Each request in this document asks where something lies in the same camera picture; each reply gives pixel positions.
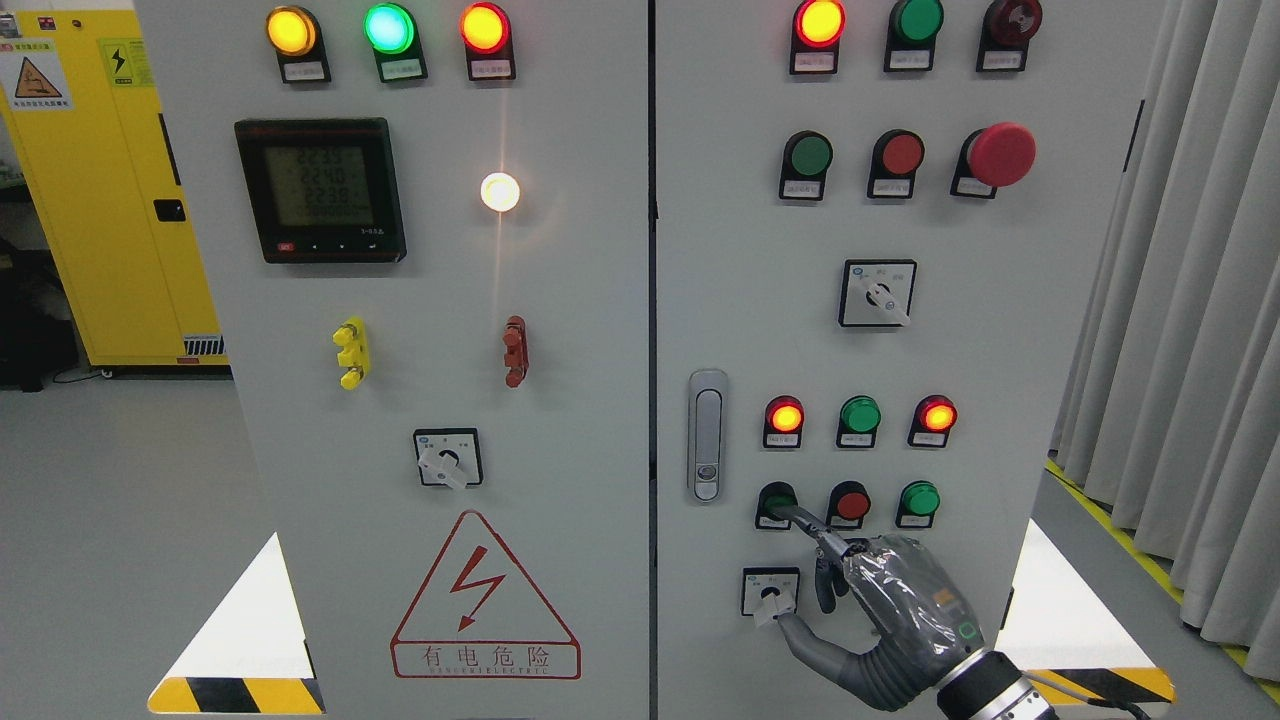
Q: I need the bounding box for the grey electrical control cabinet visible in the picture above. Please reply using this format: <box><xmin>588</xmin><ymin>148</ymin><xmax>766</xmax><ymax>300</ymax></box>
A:
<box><xmin>137</xmin><ymin>1</ymin><xmax>1171</xmax><ymax>719</ymax></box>

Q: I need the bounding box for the red indicator lamp top right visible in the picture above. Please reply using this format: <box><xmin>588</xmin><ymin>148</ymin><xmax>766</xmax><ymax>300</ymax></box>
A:
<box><xmin>788</xmin><ymin>0</ymin><xmax>847</xmax><ymax>76</ymax></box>

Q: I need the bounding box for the grey curtain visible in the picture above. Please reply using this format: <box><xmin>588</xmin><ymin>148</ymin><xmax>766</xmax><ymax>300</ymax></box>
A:
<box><xmin>1053</xmin><ymin>1</ymin><xmax>1279</xmax><ymax>682</ymax></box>

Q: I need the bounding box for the red indicator lamp top left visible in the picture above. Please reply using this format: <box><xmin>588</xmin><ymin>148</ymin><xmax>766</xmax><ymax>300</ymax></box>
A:
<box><xmin>460</xmin><ymin>1</ymin><xmax>517</xmax><ymax>81</ymax></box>

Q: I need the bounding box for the red indicator lamp middle right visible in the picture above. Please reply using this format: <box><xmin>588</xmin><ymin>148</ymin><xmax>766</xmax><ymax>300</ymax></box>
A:
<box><xmin>908</xmin><ymin>395</ymin><xmax>957</xmax><ymax>448</ymax></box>

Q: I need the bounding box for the yellow safety storage cabinet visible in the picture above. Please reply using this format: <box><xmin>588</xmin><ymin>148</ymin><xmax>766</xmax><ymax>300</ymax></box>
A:
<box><xmin>3</xmin><ymin>9</ymin><xmax>228</xmax><ymax>368</ymax></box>

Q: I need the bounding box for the yellow indicator lamp top left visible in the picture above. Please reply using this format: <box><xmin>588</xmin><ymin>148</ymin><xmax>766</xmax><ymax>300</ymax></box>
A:
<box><xmin>265</xmin><ymin>5</ymin><xmax>332</xmax><ymax>85</ymax></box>

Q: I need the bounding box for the white hazard striped foot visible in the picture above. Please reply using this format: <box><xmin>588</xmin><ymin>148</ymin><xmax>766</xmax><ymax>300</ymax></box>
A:
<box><xmin>995</xmin><ymin>521</ymin><xmax>1176</xmax><ymax>719</ymax></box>
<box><xmin>147</xmin><ymin>536</ymin><xmax>325</xmax><ymax>717</ymax></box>

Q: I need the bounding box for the left panel rotary selector switch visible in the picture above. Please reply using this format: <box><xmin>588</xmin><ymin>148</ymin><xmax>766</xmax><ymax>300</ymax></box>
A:
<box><xmin>412</xmin><ymin>428</ymin><xmax>484</xmax><ymax>489</ymax></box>

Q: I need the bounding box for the grey cabinet door handle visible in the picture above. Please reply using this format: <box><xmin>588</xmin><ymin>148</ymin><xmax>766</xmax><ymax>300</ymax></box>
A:
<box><xmin>687</xmin><ymin>369</ymin><xmax>728</xmax><ymax>503</ymax></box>

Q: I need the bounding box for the red electrical hazard warning sticker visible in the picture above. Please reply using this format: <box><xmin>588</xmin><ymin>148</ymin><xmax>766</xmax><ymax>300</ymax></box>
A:
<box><xmin>390</xmin><ymin>510</ymin><xmax>582</xmax><ymax>680</ymax></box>

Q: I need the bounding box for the red terminal connector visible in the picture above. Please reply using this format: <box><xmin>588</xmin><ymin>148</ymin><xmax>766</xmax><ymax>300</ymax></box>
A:
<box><xmin>500</xmin><ymin>315</ymin><xmax>529</xmax><ymax>388</ymax></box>

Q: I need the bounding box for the red indicator lamp middle left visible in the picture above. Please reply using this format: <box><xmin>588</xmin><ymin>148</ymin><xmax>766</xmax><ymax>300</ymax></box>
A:
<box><xmin>762</xmin><ymin>395</ymin><xmax>805</xmax><ymax>450</ymax></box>

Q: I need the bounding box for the right white hazard striped foot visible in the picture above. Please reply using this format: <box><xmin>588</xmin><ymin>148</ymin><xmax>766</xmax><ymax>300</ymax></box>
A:
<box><xmin>995</xmin><ymin>521</ymin><xmax>1176</xmax><ymax>719</ymax></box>

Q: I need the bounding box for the green push button upper row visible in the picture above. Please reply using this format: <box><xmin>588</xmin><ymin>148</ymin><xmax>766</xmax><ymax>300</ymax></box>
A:
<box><xmin>778</xmin><ymin>129</ymin><xmax>835</xmax><ymax>202</ymax></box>

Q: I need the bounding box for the green indicator lamp middle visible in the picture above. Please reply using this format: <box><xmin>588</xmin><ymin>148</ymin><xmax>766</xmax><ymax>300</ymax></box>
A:
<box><xmin>835</xmin><ymin>395</ymin><xmax>882</xmax><ymax>448</ymax></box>

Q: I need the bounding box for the red stop push button lower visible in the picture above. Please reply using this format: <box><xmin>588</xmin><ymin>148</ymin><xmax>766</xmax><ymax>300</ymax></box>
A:
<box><xmin>826</xmin><ymin>480</ymin><xmax>870</xmax><ymax>530</ymax></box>

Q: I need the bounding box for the left white hazard striped foot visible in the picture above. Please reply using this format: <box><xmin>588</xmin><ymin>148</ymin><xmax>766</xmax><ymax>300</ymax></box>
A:
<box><xmin>147</xmin><ymin>536</ymin><xmax>325</xmax><ymax>717</ymax></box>

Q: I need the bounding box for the green push button lower right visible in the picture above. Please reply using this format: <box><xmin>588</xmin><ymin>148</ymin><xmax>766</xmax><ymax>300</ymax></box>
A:
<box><xmin>895</xmin><ymin>480</ymin><xmax>941</xmax><ymax>529</ymax></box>

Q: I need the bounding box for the white lit indicator lamp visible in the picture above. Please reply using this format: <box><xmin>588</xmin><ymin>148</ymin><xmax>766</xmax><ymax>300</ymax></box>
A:
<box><xmin>479</xmin><ymin>170</ymin><xmax>522</xmax><ymax>213</ymax></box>

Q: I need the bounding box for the red indicator lamp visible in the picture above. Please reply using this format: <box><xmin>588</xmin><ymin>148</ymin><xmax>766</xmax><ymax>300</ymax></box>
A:
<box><xmin>788</xmin><ymin>0</ymin><xmax>847</xmax><ymax>76</ymax></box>
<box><xmin>908</xmin><ymin>395</ymin><xmax>957</xmax><ymax>448</ymax></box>
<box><xmin>460</xmin><ymin>1</ymin><xmax>517</xmax><ymax>81</ymax></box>
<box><xmin>762</xmin><ymin>395</ymin><xmax>805</xmax><ymax>450</ymax></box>

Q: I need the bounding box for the red push button upper row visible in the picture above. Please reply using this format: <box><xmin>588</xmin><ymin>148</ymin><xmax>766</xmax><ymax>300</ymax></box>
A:
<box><xmin>867</xmin><ymin>129</ymin><xmax>925</xmax><ymax>200</ymax></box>

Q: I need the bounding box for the green indicator lamp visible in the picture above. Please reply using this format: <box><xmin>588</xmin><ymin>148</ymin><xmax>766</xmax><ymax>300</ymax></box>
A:
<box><xmin>364</xmin><ymin>3</ymin><xmax>428</xmax><ymax>83</ymax></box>
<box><xmin>883</xmin><ymin>0</ymin><xmax>945</xmax><ymax>73</ymax></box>
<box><xmin>835</xmin><ymin>395</ymin><xmax>882</xmax><ymax>448</ymax></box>

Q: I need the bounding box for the green indicator lamp top left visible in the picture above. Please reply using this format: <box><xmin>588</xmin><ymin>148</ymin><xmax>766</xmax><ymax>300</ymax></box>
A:
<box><xmin>364</xmin><ymin>3</ymin><xmax>428</xmax><ymax>83</ymax></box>

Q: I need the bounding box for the upper right rotary selector switch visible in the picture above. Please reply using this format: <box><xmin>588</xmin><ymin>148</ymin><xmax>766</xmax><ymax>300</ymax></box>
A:
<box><xmin>837</xmin><ymin>259</ymin><xmax>916</xmax><ymax>328</ymax></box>

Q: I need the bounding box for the dark red buzzer top right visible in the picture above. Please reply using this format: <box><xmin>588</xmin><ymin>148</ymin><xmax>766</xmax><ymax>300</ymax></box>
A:
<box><xmin>975</xmin><ymin>0</ymin><xmax>1044</xmax><ymax>73</ymax></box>

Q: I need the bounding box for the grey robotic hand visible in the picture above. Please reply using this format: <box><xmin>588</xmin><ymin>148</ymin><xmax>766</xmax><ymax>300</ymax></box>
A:
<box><xmin>767</xmin><ymin>503</ymin><xmax>987</xmax><ymax>712</ymax></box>

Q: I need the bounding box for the green indicator lamp top right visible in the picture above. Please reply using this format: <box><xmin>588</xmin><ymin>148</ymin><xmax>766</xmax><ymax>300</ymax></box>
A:
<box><xmin>883</xmin><ymin>0</ymin><xmax>945</xmax><ymax>73</ymax></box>

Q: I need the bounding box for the black digital power meter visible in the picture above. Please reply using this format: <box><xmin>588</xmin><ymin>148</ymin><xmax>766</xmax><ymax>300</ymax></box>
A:
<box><xmin>234</xmin><ymin>117</ymin><xmax>407</xmax><ymax>264</ymax></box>

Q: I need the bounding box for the red mushroom emergency stop button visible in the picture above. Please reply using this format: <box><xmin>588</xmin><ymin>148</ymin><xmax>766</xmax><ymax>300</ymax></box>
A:
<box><xmin>950</xmin><ymin>122</ymin><xmax>1037</xmax><ymax>200</ymax></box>

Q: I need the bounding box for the green start push button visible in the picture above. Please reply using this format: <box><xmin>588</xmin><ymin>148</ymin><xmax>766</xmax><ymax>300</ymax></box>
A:
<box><xmin>754</xmin><ymin>480</ymin><xmax>797</xmax><ymax>530</ymax></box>

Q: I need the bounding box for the yellow terminal connector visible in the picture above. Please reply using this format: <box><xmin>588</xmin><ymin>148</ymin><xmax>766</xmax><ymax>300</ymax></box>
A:
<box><xmin>332</xmin><ymin>316</ymin><xmax>370</xmax><ymax>391</ymax></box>

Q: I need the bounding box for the lower white rotary selector switch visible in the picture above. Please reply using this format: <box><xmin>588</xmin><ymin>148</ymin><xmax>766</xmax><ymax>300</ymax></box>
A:
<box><xmin>741</xmin><ymin>566</ymin><xmax>801</xmax><ymax>628</ymax></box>

